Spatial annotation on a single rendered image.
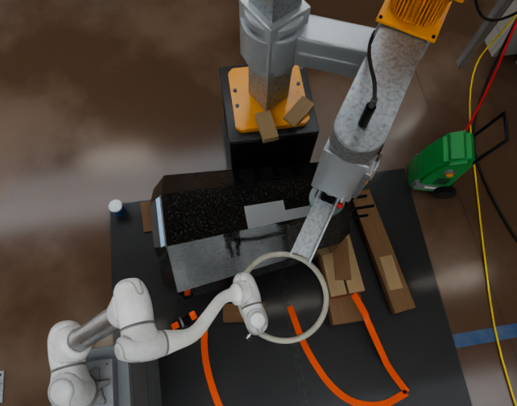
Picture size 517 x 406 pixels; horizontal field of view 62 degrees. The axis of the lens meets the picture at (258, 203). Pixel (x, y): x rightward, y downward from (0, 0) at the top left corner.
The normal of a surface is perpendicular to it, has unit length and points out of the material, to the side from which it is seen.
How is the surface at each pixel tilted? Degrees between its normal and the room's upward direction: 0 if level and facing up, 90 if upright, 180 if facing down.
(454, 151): 34
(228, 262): 45
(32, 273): 0
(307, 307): 0
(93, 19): 0
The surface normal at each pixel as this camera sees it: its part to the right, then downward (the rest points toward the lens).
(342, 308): 0.02, -0.35
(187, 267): 0.18, 0.40
